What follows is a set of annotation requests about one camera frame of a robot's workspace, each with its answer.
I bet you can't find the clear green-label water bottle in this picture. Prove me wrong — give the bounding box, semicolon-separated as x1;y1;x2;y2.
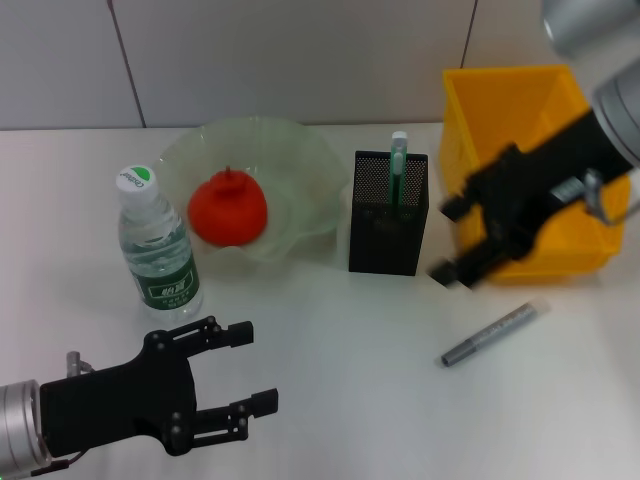
115;161;205;324

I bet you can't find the right arm gripper cable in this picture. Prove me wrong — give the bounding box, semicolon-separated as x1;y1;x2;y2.
581;168;640;227

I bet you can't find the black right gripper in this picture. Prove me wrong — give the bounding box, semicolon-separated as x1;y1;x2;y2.
429;107;630;291

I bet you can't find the red-orange toy orange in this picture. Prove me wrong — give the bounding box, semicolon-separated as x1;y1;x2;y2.
186;166;269;248

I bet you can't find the green utility knife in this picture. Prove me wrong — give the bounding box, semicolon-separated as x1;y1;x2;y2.
388;130;411;209

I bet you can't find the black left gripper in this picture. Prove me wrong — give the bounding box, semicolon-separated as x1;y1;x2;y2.
38;315;281;459

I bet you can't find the pale green glass fruit plate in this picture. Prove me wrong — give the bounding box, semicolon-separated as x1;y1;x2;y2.
157;115;352;265

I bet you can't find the grey marker pen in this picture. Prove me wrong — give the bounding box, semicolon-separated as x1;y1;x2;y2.
440;297;551;369

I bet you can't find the left arm gripper cable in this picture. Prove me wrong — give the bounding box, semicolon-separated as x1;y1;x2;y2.
28;351;97;475

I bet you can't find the arm gripper cable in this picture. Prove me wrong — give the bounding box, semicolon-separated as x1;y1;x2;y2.
28;351;97;475
581;168;640;227

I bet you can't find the black mesh pen holder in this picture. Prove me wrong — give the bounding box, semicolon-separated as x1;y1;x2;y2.
347;149;429;278

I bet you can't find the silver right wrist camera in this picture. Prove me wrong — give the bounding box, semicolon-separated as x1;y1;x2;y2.
541;0;640;60

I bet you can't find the yellow plastic bin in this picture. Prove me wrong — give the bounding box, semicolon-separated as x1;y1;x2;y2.
439;63;631;286

